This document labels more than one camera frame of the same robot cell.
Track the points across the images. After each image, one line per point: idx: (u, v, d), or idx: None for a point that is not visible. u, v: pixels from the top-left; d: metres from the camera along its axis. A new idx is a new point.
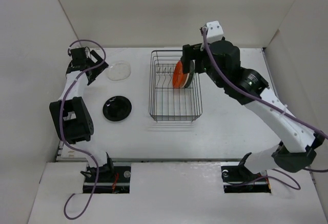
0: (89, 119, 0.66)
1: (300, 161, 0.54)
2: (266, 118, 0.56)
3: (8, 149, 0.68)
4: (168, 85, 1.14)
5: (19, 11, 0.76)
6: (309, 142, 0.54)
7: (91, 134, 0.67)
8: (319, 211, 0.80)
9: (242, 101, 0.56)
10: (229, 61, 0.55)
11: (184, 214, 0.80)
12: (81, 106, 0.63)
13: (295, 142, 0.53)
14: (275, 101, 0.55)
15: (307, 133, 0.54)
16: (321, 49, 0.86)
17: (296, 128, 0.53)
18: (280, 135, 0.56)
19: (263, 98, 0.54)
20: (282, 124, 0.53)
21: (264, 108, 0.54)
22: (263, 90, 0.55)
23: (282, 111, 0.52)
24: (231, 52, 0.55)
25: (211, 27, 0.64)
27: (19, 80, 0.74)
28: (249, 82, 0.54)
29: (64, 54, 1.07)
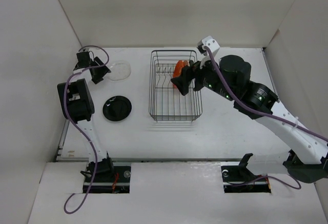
0: (91, 99, 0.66)
1: (318, 172, 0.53)
2: (278, 131, 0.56)
3: (8, 150, 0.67)
4: (168, 84, 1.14)
5: (19, 11, 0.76)
6: (323, 153, 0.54)
7: (92, 114, 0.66)
8: (318, 211, 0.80)
9: (252, 116, 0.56)
10: (241, 78, 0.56)
11: (184, 214, 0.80)
12: (85, 85, 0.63)
13: (310, 154, 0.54)
14: (287, 115, 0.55)
15: (320, 144, 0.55)
16: (321, 50, 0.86)
17: (309, 140, 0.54)
18: (293, 148, 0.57)
19: (274, 113, 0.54)
20: (295, 137, 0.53)
21: (275, 122, 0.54)
22: (274, 103, 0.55)
23: (294, 124, 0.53)
24: (243, 69, 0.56)
25: (209, 43, 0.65)
27: (19, 80, 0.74)
28: (259, 97, 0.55)
29: (64, 54, 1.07)
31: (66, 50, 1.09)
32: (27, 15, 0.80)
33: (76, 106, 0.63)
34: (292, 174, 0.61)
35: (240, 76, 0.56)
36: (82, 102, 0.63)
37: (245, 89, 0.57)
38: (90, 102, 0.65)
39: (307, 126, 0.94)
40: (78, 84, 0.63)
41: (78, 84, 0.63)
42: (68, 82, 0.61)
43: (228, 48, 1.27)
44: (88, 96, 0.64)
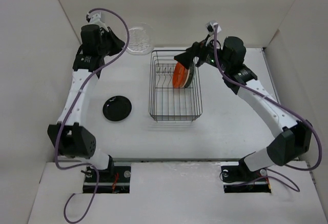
0: (89, 145, 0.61)
1: (280, 141, 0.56)
2: (253, 104, 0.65)
3: (8, 149, 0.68)
4: (168, 85, 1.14)
5: (19, 10, 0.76)
6: (290, 124, 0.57)
7: (89, 156, 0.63)
8: (319, 211, 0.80)
9: (234, 89, 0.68)
10: (235, 56, 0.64)
11: (184, 214, 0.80)
12: (82, 137, 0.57)
13: (274, 123, 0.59)
14: (260, 89, 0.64)
15: (289, 117, 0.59)
16: (321, 49, 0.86)
17: (277, 111, 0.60)
18: (266, 120, 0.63)
19: (248, 85, 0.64)
20: (262, 106, 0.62)
21: (249, 94, 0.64)
22: (251, 80, 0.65)
23: (263, 96, 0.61)
24: (238, 49, 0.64)
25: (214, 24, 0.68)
27: (19, 79, 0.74)
28: (240, 75, 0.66)
29: (64, 54, 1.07)
31: (66, 50, 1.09)
32: (27, 15, 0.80)
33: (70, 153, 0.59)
34: (271, 156, 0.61)
35: (233, 54, 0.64)
36: (78, 150, 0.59)
37: (234, 66, 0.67)
38: (88, 150, 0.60)
39: None
40: (73, 128, 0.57)
41: (73, 131, 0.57)
42: (60, 129, 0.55)
43: None
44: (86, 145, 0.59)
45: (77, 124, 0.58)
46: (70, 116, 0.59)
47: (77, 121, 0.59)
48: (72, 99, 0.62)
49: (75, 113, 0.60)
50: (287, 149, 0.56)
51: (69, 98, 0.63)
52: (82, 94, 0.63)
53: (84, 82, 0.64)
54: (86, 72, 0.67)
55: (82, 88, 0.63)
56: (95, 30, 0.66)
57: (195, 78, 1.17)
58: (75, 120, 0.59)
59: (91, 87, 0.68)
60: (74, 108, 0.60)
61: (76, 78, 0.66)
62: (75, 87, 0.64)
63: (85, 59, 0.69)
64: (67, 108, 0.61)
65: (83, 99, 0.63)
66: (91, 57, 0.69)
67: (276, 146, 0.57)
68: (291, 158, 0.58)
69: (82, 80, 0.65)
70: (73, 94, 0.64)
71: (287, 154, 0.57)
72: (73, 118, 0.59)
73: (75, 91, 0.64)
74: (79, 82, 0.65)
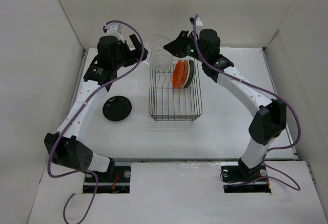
0: (83, 159, 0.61)
1: (258, 119, 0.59)
2: (232, 89, 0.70)
3: (8, 149, 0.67)
4: (168, 84, 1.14)
5: (19, 9, 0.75)
6: (265, 103, 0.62)
7: (83, 168, 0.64)
8: (319, 211, 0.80)
9: (214, 77, 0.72)
10: (209, 46, 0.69)
11: (184, 214, 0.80)
12: (76, 154, 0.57)
13: (252, 104, 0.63)
14: (237, 75, 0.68)
15: (264, 97, 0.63)
16: (321, 50, 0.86)
17: (252, 93, 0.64)
18: (245, 103, 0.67)
19: (225, 72, 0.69)
20: (240, 89, 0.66)
21: (227, 79, 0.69)
22: (228, 67, 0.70)
23: (239, 80, 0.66)
24: (212, 39, 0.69)
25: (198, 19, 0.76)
27: (18, 80, 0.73)
28: (217, 63, 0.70)
29: (64, 53, 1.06)
31: (66, 49, 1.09)
32: (27, 15, 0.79)
33: (64, 162, 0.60)
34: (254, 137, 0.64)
35: (208, 44, 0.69)
36: (72, 162, 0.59)
37: (212, 56, 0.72)
38: (82, 164, 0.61)
39: (308, 126, 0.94)
40: (69, 141, 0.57)
41: (68, 146, 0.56)
42: (56, 141, 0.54)
43: (229, 48, 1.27)
44: (80, 160, 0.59)
45: (75, 138, 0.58)
46: (70, 127, 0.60)
47: (75, 134, 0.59)
48: (76, 110, 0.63)
49: (75, 125, 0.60)
50: (266, 127, 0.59)
51: (74, 108, 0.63)
52: (85, 106, 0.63)
53: (90, 94, 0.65)
54: (96, 83, 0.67)
55: (86, 101, 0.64)
56: (111, 43, 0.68)
57: (195, 78, 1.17)
58: (74, 133, 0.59)
59: (97, 100, 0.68)
60: (74, 120, 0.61)
61: (84, 89, 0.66)
62: (81, 99, 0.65)
63: (98, 70, 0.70)
64: (69, 119, 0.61)
65: (86, 112, 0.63)
66: (103, 69, 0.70)
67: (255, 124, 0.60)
68: (270, 135, 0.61)
69: (89, 92, 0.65)
70: (77, 104, 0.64)
71: (266, 131, 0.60)
72: (72, 131, 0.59)
73: (80, 102, 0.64)
74: (85, 93, 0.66)
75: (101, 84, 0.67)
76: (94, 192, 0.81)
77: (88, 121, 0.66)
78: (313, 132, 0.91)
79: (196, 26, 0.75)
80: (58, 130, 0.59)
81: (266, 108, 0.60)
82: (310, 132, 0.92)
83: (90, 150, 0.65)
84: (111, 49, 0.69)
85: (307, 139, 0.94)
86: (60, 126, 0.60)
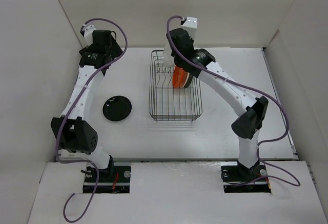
0: (91, 140, 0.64)
1: (246, 121, 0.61)
2: (216, 87, 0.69)
3: (8, 149, 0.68)
4: (168, 84, 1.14)
5: (18, 10, 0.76)
6: (250, 103, 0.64)
7: (90, 151, 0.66)
8: (319, 211, 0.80)
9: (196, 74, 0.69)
10: (180, 41, 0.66)
11: (184, 214, 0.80)
12: (83, 132, 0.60)
13: (238, 104, 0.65)
14: (220, 72, 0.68)
15: (249, 97, 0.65)
16: (321, 50, 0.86)
17: (238, 92, 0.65)
18: (228, 101, 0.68)
19: (209, 68, 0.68)
20: (225, 88, 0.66)
21: (210, 77, 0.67)
22: (209, 63, 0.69)
23: (224, 79, 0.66)
24: (181, 34, 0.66)
25: (189, 20, 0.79)
27: (18, 80, 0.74)
28: (198, 57, 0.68)
29: (64, 53, 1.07)
31: (66, 49, 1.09)
32: (27, 15, 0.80)
33: (72, 145, 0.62)
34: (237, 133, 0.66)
35: (178, 40, 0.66)
36: (79, 144, 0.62)
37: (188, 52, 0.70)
38: (90, 145, 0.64)
39: (308, 126, 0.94)
40: (76, 122, 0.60)
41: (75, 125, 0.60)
42: (62, 122, 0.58)
43: (229, 48, 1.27)
44: (88, 140, 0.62)
45: (80, 118, 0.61)
46: (74, 109, 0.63)
47: (80, 116, 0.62)
48: (77, 94, 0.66)
49: (79, 107, 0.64)
50: (251, 127, 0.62)
51: (75, 93, 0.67)
52: (86, 89, 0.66)
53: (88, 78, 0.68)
54: (92, 67, 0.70)
55: (86, 84, 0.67)
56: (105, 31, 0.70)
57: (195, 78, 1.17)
58: (79, 115, 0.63)
59: (95, 84, 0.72)
60: (77, 103, 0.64)
61: (82, 75, 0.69)
62: (80, 83, 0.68)
63: (92, 56, 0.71)
64: (72, 102, 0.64)
65: (87, 95, 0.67)
66: (98, 55, 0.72)
67: (242, 124, 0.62)
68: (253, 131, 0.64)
69: (87, 76, 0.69)
70: (78, 89, 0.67)
71: (251, 130, 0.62)
72: (77, 113, 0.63)
73: (79, 86, 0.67)
74: (84, 78, 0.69)
75: (98, 68, 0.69)
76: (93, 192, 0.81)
77: (90, 104, 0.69)
78: (313, 131, 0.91)
79: (184, 24, 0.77)
80: (62, 113, 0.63)
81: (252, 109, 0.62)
82: (310, 131, 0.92)
83: (97, 133, 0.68)
84: (106, 38, 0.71)
85: (307, 139, 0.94)
86: (63, 110, 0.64)
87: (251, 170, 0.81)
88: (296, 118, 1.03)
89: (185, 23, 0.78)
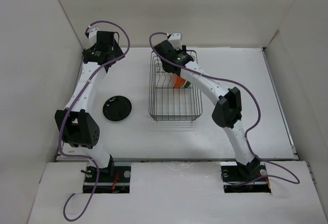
0: (94, 133, 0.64)
1: (219, 108, 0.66)
2: (195, 83, 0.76)
3: (7, 149, 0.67)
4: (168, 84, 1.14)
5: (18, 11, 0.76)
6: (223, 93, 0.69)
7: (93, 145, 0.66)
8: (319, 211, 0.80)
9: (179, 73, 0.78)
10: (161, 48, 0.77)
11: (184, 214, 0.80)
12: (86, 124, 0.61)
13: (213, 95, 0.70)
14: (197, 68, 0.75)
15: (222, 88, 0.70)
16: (320, 51, 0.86)
17: (212, 84, 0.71)
18: (207, 95, 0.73)
19: (187, 67, 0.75)
20: (201, 82, 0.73)
21: (189, 74, 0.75)
22: (189, 62, 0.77)
23: (200, 74, 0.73)
24: (162, 42, 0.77)
25: (172, 35, 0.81)
27: (19, 80, 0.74)
28: (178, 58, 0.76)
29: (64, 53, 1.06)
31: (66, 49, 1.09)
32: (27, 15, 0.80)
33: (75, 139, 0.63)
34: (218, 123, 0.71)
35: (160, 48, 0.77)
36: (82, 137, 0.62)
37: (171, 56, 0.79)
38: (93, 138, 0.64)
39: (308, 126, 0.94)
40: (79, 114, 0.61)
41: (78, 117, 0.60)
42: (66, 115, 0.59)
43: (229, 48, 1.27)
44: (90, 133, 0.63)
45: (83, 111, 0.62)
46: (77, 103, 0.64)
47: (83, 108, 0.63)
48: (81, 87, 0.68)
49: (82, 100, 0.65)
50: (225, 114, 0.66)
51: (78, 86, 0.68)
52: (89, 83, 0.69)
53: (93, 73, 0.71)
54: (96, 64, 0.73)
55: (90, 79, 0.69)
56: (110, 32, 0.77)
57: None
58: (82, 107, 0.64)
59: (98, 80, 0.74)
60: (81, 96, 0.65)
61: (85, 70, 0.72)
62: (84, 78, 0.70)
63: (96, 53, 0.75)
64: (76, 96, 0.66)
65: (91, 89, 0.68)
66: (101, 52, 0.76)
67: (217, 112, 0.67)
68: (230, 119, 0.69)
69: (91, 72, 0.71)
70: (81, 83, 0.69)
71: (227, 117, 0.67)
72: (80, 106, 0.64)
73: (83, 81, 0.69)
74: (87, 74, 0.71)
75: (101, 64, 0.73)
76: (93, 191, 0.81)
77: (94, 99, 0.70)
78: (313, 131, 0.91)
79: (170, 39, 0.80)
80: (66, 107, 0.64)
81: (225, 98, 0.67)
82: (310, 131, 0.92)
83: (99, 127, 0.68)
84: (110, 38, 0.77)
85: (308, 139, 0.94)
86: (67, 104, 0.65)
87: (249, 168, 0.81)
88: (296, 118, 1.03)
89: (169, 39, 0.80)
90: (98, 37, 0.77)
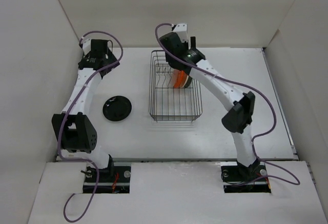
0: (91, 137, 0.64)
1: (233, 115, 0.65)
2: (206, 83, 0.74)
3: (7, 149, 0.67)
4: (168, 84, 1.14)
5: (18, 11, 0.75)
6: (237, 98, 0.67)
7: (90, 149, 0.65)
8: (319, 211, 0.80)
9: (187, 71, 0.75)
10: (170, 42, 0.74)
11: (184, 214, 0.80)
12: (84, 127, 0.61)
13: (226, 99, 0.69)
14: (209, 68, 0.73)
15: (236, 92, 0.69)
16: (320, 51, 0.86)
17: (226, 87, 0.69)
18: (219, 97, 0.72)
19: (199, 66, 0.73)
20: (213, 84, 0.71)
21: (200, 74, 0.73)
22: (200, 61, 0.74)
23: (213, 75, 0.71)
24: (171, 36, 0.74)
25: (178, 25, 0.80)
27: (19, 80, 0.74)
28: (189, 56, 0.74)
29: (64, 53, 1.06)
31: (66, 49, 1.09)
32: (27, 15, 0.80)
33: (72, 143, 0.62)
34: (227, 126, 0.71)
35: (169, 42, 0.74)
36: (80, 141, 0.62)
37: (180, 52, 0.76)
38: (90, 141, 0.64)
39: (308, 126, 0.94)
40: (77, 117, 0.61)
41: (76, 120, 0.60)
42: (64, 118, 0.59)
43: (229, 48, 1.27)
44: (88, 136, 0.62)
45: (81, 114, 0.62)
46: (75, 106, 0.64)
47: (81, 112, 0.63)
48: (77, 92, 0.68)
49: (79, 104, 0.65)
50: (239, 120, 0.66)
51: (75, 92, 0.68)
52: (86, 88, 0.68)
53: (88, 77, 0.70)
54: (91, 69, 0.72)
55: (86, 83, 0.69)
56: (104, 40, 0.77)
57: None
58: (79, 110, 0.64)
59: (94, 85, 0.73)
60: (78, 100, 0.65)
61: (81, 75, 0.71)
62: (80, 83, 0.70)
63: (90, 59, 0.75)
64: (72, 100, 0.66)
65: (87, 94, 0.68)
66: (96, 58, 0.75)
67: (230, 118, 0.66)
68: (242, 124, 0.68)
69: (87, 77, 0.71)
70: (77, 88, 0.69)
71: (239, 123, 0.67)
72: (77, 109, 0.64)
73: (79, 86, 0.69)
74: (83, 79, 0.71)
75: (97, 69, 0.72)
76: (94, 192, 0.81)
77: (90, 103, 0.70)
78: (313, 131, 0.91)
79: (176, 31, 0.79)
80: (63, 111, 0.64)
81: (240, 103, 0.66)
82: (310, 131, 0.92)
83: (96, 131, 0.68)
84: (104, 46, 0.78)
85: (307, 139, 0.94)
86: (64, 108, 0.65)
87: (250, 168, 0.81)
88: (296, 117, 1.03)
89: (175, 29, 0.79)
90: (92, 45, 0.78)
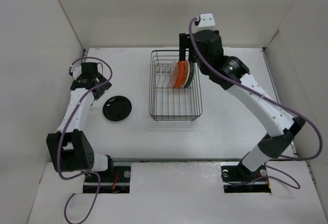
0: (89, 155, 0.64)
1: (281, 143, 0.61)
2: (247, 102, 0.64)
3: (7, 149, 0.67)
4: (168, 84, 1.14)
5: (18, 11, 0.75)
6: (287, 125, 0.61)
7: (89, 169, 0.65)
8: (319, 211, 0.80)
9: (224, 85, 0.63)
10: (210, 47, 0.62)
11: (184, 213, 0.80)
12: (80, 145, 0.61)
13: (273, 124, 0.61)
14: (255, 86, 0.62)
15: (285, 117, 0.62)
16: (320, 51, 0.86)
17: (274, 112, 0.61)
18: (261, 119, 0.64)
19: (243, 83, 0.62)
20: (261, 106, 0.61)
21: (244, 92, 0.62)
22: (244, 76, 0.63)
23: (261, 95, 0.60)
24: (213, 41, 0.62)
25: (204, 19, 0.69)
27: (18, 80, 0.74)
28: (230, 67, 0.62)
29: (64, 53, 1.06)
31: (66, 49, 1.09)
32: (27, 15, 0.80)
33: (69, 164, 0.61)
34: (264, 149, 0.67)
35: (210, 47, 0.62)
36: (77, 161, 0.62)
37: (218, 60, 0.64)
38: (88, 160, 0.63)
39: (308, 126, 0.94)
40: (73, 134, 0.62)
41: (73, 139, 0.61)
42: (61, 138, 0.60)
43: (229, 48, 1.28)
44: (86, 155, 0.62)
45: (77, 130, 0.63)
46: (70, 124, 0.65)
47: (76, 128, 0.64)
48: (72, 110, 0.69)
49: (74, 122, 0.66)
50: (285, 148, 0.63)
51: (68, 110, 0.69)
52: (80, 106, 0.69)
53: (81, 96, 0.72)
54: (83, 89, 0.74)
55: (80, 101, 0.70)
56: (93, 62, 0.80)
57: (195, 78, 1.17)
58: (75, 127, 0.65)
59: (87, 103, 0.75)
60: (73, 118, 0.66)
61: (75, 95, 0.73)
62: (74, 102, 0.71)
63: (82, 81, 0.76)
64: (67, 119, 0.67)
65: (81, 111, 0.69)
66: (87, 79, 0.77)
67: (272, 145, 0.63)
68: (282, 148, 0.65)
69: (80, 96, 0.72)
70: (72, 106, 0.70)
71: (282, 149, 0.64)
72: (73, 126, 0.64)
73: (74, 104, 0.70)
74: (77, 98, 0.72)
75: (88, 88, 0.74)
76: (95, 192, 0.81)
77: (85, 120, 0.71)
78: (313, 131, 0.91)
79: (199, 26, 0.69)
80: (59, 129, 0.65)
81: (289, 131, 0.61)
82: (310, 132, 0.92)
83: (93, 150, 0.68)
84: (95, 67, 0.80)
85: (307, 139, 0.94)
86: (59, 126, 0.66)
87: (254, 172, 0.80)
88: None
89: (200, 24, 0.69)
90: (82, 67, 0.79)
